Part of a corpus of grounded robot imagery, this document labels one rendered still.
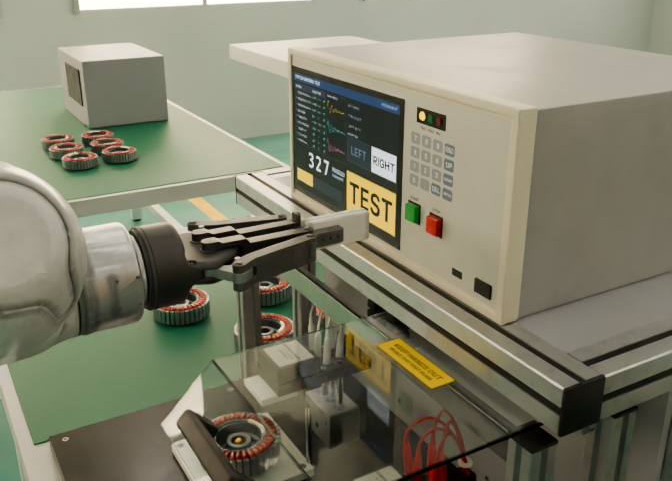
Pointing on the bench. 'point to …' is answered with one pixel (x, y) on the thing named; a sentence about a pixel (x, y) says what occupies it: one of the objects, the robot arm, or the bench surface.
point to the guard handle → (207, 447)
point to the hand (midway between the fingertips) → (335, 228)
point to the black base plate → (119, 449)
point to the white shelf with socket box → (268, 59)
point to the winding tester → (517, 163)
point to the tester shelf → (462, 344)
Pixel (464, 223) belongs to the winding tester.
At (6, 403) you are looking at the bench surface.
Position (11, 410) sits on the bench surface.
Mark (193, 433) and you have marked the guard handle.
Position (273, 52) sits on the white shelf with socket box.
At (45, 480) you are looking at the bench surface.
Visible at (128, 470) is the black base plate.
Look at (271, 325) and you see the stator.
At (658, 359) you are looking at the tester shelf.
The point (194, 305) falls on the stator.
